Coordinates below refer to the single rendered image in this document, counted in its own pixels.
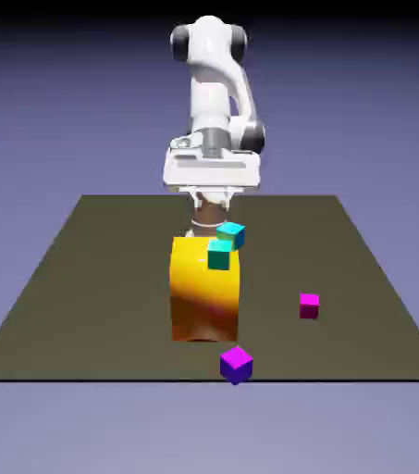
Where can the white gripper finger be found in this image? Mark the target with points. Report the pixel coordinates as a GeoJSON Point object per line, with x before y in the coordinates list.
{"type": "Point", "coordinates": [226, 200]}
{"type": "Point", "coordinates": [195, 199]}

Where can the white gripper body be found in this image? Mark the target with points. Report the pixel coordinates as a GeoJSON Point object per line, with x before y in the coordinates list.
{"type": "Point", "coordinates": [211, 172]}

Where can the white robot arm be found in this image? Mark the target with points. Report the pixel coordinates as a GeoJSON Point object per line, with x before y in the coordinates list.
{"type": "Point", "coordinates": [212, 74]}

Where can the small cyan cube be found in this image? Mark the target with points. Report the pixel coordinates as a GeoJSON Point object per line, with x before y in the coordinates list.
{"type": "Point", "coordinates": [233, 232]}

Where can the small teal cube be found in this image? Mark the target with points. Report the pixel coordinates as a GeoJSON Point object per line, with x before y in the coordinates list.
{"type": "Point", "coordinates": [218, 257]}

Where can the small magenta cube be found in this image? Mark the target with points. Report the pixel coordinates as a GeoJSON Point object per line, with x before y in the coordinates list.
{"type": "Point", "coordinates": [309, 305]}

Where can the small purple cube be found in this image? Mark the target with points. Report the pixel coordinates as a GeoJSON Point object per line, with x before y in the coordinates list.
{"type": "Point", "coordinates": [235, 364]}

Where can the large orange box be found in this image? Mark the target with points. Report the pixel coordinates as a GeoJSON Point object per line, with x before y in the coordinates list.
{"type": "Point", "coordinates": [201, 296]}

